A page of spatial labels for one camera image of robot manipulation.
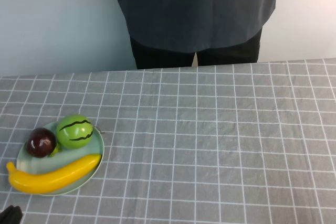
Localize black trousers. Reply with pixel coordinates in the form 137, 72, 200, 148
129, 27, 263, 70

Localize grey white-checked tablecloth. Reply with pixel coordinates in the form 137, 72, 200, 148
0, 58, 336, 224

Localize dark purple toy mangosteen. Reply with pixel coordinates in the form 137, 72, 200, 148
25, 127, 62, 159

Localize light green round plate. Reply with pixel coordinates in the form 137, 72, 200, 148
16, 120, 105, 197

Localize yellow toy banana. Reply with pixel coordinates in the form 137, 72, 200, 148
6, 153, 102, 195

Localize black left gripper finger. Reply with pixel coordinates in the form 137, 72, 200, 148
13, 206, 23, 224
0, 205, 14, 224

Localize dark blue-grey shirt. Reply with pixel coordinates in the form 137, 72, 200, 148
109, 0, 281, 53

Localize green toy watermelon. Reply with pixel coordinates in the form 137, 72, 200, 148
56, 114, 94, 150

